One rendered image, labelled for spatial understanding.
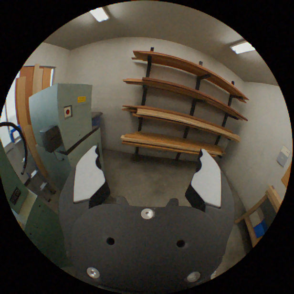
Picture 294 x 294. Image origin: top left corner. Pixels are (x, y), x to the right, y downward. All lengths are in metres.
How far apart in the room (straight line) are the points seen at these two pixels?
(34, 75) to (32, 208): 2.05
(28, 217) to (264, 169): 3.11
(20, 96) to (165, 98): 2.68
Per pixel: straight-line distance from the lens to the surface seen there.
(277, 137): 2.51
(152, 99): 1.88
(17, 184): 0.83
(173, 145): 1.66
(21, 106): 2.10
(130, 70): 2.00
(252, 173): 2.61
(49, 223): 0.96
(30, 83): 2.27
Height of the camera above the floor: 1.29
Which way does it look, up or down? 30 degrees down
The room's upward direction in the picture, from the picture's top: 9 degrees clockwise
